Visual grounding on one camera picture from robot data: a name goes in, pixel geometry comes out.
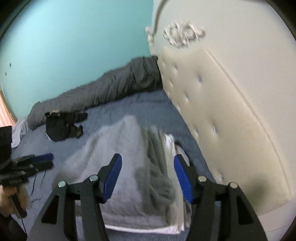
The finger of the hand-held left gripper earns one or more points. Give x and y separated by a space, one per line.
41 166
42 157

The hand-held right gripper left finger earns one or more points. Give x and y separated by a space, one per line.
113 178

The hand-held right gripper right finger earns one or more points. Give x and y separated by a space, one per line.
183 178

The grey knit sweater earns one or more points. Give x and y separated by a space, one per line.
129 150

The person's left hand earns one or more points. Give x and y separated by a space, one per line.
4 199

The light grey blanket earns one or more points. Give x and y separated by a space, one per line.
19 132

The black garment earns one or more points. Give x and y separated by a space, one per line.
60 127

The pink curtain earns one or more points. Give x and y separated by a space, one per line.
5 111

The bed with blue sheet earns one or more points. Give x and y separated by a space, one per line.
104 111

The cream tufted headboard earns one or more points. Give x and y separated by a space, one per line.
231 104

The dark grey rolled duvet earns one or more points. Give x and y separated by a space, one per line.
111 85

